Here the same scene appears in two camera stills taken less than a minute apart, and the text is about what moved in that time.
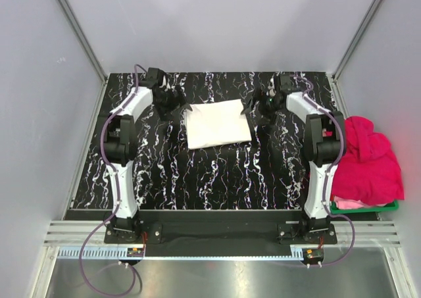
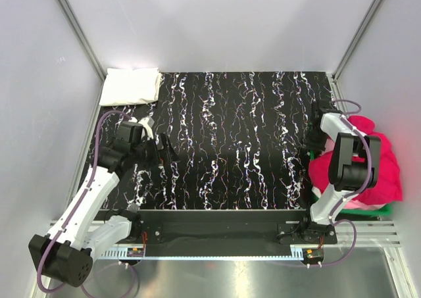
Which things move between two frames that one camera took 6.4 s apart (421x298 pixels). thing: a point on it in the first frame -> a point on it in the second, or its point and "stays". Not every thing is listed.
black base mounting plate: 220,233 stays
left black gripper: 165,113 -> 150,164
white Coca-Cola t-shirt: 217,123 -> 127,87
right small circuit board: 314,253 stays
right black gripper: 268,117 -> 318,147
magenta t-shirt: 368,172 stays
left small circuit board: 133,252 stays
